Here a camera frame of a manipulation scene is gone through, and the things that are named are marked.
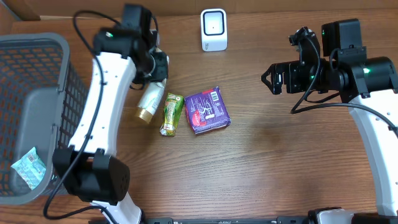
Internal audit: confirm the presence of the white barcode scanner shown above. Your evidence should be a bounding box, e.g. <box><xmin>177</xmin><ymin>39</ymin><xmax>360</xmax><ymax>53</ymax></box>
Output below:
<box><xmin>200</xmin><ymin>8</ymin><xmax>228</xmax><ymax>52</ymax></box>

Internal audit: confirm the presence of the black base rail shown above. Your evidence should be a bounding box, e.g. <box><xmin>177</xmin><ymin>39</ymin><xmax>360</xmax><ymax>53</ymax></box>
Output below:
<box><xmin>88</xmin><ymin>206</ymin><xmax>398</xmax><ymax>224</ymax></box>

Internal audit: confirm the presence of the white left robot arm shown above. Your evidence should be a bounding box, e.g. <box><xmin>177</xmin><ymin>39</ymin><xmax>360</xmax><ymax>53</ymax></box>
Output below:
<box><xmin>52</xmin><ymin>4</ymin><xmax>169</xmax><ymax>223</ymax></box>

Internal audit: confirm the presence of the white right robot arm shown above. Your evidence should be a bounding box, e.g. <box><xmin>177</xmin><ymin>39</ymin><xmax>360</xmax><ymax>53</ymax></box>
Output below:
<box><xmin>261</xmin><ymin>19</ymin><xmax>397</xmax><ymax>223</ymax></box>

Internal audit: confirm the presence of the teal snack packet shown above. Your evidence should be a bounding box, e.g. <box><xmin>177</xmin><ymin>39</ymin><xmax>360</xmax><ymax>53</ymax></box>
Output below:
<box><xmin>11</xmin><ymin>147</ymin><xmax>46</xmax><ymax>190</ymax></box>

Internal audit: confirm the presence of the white tube with gold cap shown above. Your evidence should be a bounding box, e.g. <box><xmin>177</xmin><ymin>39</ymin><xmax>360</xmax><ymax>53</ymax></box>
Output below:
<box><xmin>135</xmin><ymin>78</ymin><xmax>167</xmax><ymax>123</ymax></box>

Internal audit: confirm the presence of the purple snack packet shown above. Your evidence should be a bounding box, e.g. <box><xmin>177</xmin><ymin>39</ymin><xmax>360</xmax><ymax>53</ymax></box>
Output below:
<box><xmin>184</xmin><ymin>86</ymin><xmax>231</xmax><ymax>134</ymax></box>

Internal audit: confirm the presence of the green yellow snack pouch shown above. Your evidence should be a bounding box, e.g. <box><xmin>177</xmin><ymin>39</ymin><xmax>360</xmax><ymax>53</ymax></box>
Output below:
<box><xmin>160</xmin><ymin>93</ymin><xmax>184</xmax><ymax>136</ymax></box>

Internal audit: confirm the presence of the grey plastic mesh basket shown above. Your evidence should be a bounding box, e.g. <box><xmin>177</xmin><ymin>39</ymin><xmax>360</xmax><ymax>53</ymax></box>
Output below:
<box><xmin>1</xmin><ymin>33</ymin><xmax>88</xmax><ymax>205</ymax></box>

